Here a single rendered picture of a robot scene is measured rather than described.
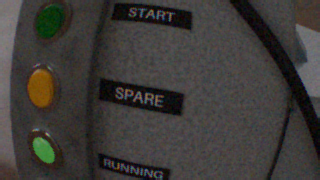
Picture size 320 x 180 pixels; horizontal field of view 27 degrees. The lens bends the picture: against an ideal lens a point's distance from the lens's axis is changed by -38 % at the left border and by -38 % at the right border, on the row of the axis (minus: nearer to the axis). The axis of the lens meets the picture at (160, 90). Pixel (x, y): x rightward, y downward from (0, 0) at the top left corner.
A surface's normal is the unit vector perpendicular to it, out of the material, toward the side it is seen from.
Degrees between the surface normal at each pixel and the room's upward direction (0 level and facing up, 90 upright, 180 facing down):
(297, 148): 90
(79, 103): 90
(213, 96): 90
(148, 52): 90
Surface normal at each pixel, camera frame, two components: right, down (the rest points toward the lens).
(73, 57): -0.18, 0.40
